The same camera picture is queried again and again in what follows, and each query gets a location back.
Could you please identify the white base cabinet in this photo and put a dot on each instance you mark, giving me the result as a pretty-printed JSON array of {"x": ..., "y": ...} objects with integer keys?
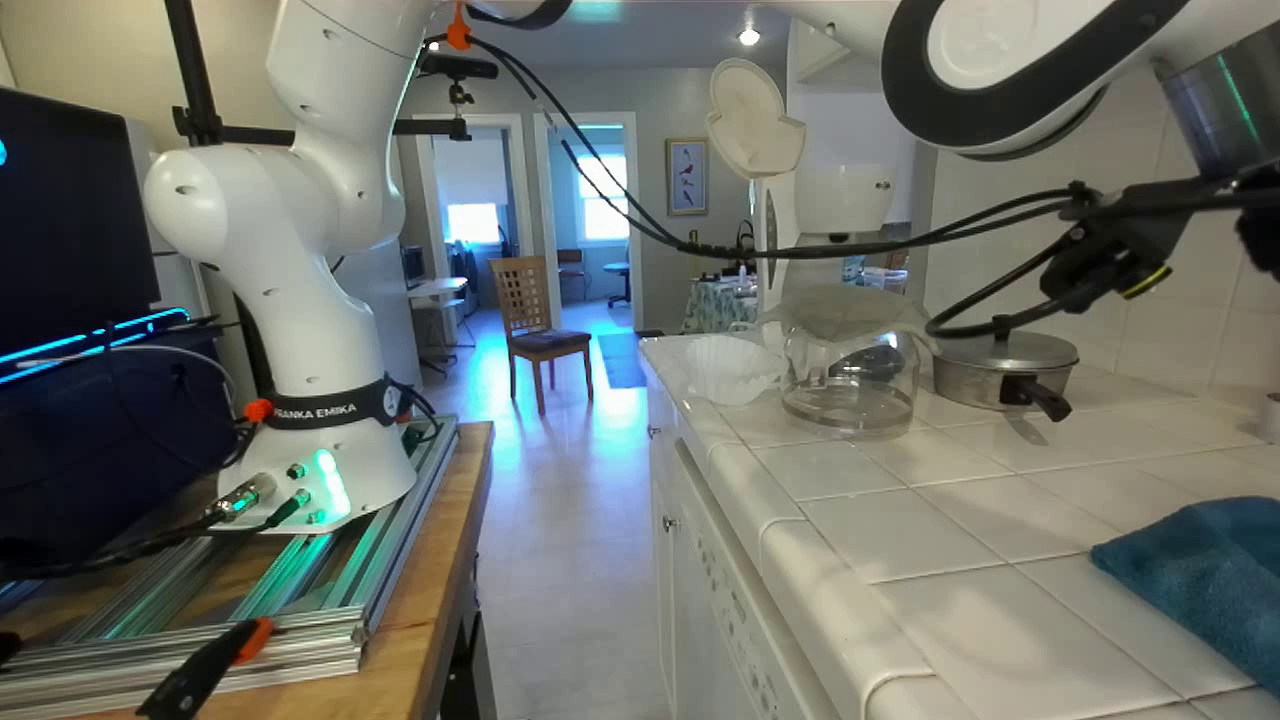
[{"x": 721, "y": 601}]

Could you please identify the dark blue bag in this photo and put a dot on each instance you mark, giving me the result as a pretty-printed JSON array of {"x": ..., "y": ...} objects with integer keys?
[{"x": 105, "y": 452}]

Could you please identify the black monitor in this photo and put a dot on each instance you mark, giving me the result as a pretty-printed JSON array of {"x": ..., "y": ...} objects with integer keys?
[{"x": 64, "y": 225}]

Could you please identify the clear glass bowl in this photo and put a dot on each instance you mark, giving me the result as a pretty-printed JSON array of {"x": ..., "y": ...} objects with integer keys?
[{"x": 852, "y": 380}]

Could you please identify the white wall cabinet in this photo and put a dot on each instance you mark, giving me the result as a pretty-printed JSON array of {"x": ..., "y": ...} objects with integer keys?
[{"x": 852, "y": 163}]

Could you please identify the aluminium rail frame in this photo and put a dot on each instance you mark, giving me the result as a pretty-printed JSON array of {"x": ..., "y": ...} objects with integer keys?
[{"x": 335, "y": 586}]

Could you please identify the wooden lattice chair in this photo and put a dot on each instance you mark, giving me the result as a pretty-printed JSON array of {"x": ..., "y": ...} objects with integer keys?
[{"x": 521, "y": 292}]

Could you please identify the framed wall picture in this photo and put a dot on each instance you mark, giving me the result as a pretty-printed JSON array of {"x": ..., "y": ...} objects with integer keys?
[{"x": 686, "y": 176}]

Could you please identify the blue floor rug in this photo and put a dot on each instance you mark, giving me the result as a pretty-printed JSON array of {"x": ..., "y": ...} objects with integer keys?
[{"x": 620, "y": 361}]

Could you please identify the blue terry towel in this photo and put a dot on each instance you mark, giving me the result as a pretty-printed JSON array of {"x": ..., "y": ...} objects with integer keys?
[{"x": 1202, "y": 586}]

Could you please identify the white cloth floral trim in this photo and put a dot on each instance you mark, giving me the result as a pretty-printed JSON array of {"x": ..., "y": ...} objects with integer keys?
[{"x": 721, "y": 307}]

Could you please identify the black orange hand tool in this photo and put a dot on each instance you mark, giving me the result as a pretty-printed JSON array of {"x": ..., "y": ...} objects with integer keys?
[{"x": 200, "y": 675}]

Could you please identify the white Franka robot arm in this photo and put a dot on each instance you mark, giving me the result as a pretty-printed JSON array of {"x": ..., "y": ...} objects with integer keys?
[{"x": 295, "y": 264}]

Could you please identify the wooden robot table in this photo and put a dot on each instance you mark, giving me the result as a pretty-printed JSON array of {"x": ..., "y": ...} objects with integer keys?
[{"x": 440, "y": 601}]

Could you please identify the small metal lidded pot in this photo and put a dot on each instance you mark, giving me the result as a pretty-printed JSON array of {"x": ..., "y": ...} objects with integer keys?
[{"x": 1002, "y": 367}]

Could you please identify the bright room window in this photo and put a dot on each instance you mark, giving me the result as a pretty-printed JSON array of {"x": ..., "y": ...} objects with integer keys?
[
  {"x": 606, "y": 202},
  {"x": 475, "y": 225}
]

